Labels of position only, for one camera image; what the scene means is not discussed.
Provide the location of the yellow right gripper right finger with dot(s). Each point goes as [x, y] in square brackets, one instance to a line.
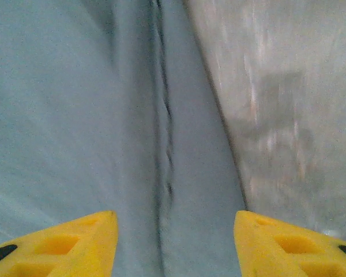
[271, 251]

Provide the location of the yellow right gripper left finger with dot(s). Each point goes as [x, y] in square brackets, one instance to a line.
[75, 251]

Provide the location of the grey t-shirt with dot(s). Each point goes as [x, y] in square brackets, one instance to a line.
[75, 115]

